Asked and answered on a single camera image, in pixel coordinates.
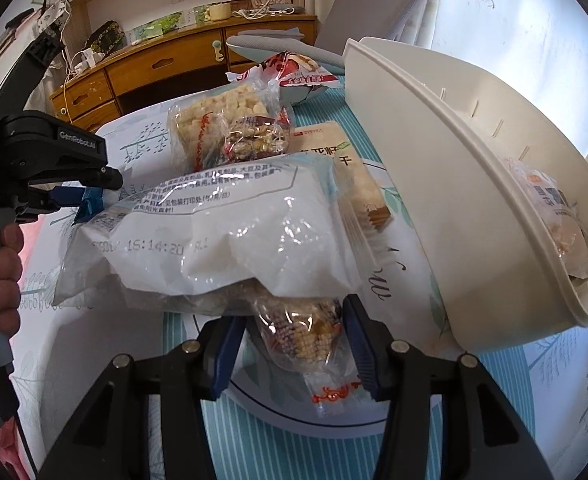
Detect white power strip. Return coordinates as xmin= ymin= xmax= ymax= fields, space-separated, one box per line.
xmin=66 ymin=50 xmax=100 ymax=74

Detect pale corn puff packet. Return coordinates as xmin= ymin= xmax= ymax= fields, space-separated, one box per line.
xmin=166 ymin=82 xmax=285 ymax=173

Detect wooden desk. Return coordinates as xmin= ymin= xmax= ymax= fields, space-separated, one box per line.
xmin=48 ymin=12 xmax=319 ymax=133

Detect white patterned cloth bag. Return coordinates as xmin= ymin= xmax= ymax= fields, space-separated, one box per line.
xmin=34 ymin=0 xmax=72 ymax=31

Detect pink blanket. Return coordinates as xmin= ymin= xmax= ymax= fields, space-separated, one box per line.
xmin=0 ymin=417 xmax=20 ymax=463

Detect brown cake packet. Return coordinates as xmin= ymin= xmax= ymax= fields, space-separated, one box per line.
xmin=504 ymin=157 xmax=588 ymax=291

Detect large clear white-filled bag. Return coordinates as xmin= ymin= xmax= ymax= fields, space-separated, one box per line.
xmin=54 ymin=152 xmax=375 ymax=318

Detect dark patterned pouch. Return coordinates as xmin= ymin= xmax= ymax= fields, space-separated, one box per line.
xmin=81 ymin=20 xmax=127 ymax=56

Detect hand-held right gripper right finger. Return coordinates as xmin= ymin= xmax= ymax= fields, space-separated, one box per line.
xmin=342 ymin=294 xmax=555 ymax=480

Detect grey office chair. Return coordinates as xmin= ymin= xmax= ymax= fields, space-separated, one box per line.
xmin=226 ymin=0 xmax=439 ymax=68

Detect small mixed nut packet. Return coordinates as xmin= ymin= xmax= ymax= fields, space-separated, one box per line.
xmin=221 ymin=112 xmax=295 ymax=166

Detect clear nut bar packet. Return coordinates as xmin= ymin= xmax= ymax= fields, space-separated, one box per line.
xmin=251 ymin=295 xmax=369 ymax=418

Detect teal leaf print tablecloth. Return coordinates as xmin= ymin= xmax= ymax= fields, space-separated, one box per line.
xmin=8 ymin=85 xmax=588 ymax=480

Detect white plastic storage box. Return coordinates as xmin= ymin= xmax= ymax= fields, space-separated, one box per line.
xmin=341 ymin=36 xmax=588 ymax=353

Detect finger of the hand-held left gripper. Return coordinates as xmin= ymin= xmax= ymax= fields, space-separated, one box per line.
xmin=16 ymin=182 xmax=92 ymax=223

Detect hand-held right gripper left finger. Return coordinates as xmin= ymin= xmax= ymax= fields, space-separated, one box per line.
xmin=38 ymin=316 xmax=247 ymax=480

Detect yellow mug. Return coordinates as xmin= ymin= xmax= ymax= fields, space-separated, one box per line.
xmin=205 ymin=2 xmax=231 ymax=24

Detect white cable bundle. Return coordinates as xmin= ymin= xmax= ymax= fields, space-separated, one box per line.
xmin=231 ymin=2 xmax=277 ymax=22

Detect white floral curtain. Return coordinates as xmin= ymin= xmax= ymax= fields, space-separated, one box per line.
xmin=304 ymin=0 xmax=588 ymax=161

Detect green tissue pack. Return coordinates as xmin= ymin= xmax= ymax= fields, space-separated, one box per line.
xmin=128 ymin=10 xmax=185 ymax=44

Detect red and white snack bag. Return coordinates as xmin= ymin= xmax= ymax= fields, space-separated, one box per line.
xmin=226 ymin=51 xmax=347 ymax=106

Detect tan cracker packet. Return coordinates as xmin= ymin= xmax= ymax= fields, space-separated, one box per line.
xmin=289 ymin=120 xmax=395 ymax=241

